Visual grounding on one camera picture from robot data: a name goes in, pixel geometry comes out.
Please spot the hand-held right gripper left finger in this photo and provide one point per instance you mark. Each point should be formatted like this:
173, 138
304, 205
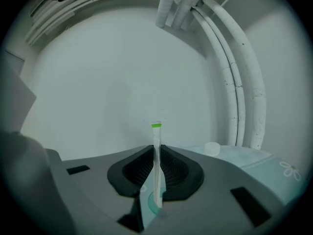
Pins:
97, 180

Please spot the round table with floral cloth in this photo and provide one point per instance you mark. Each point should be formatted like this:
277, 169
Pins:
256, 160

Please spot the white horizontal ceiling pipes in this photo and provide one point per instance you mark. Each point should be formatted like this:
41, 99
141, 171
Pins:
73, 8

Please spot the white plastic bottle purple label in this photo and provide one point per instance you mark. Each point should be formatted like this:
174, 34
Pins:
212, 148

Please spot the white paper-wrapped straw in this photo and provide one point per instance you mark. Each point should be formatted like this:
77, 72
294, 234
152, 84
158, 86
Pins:
157, 160

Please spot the white insulated wall pipe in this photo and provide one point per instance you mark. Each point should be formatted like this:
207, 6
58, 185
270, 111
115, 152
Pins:
256, 94
232, 82

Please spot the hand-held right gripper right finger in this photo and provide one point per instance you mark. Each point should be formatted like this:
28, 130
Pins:
207, 204

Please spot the white wrapped ceiling duct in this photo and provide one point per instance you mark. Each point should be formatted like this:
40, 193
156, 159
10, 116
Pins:
173, 6

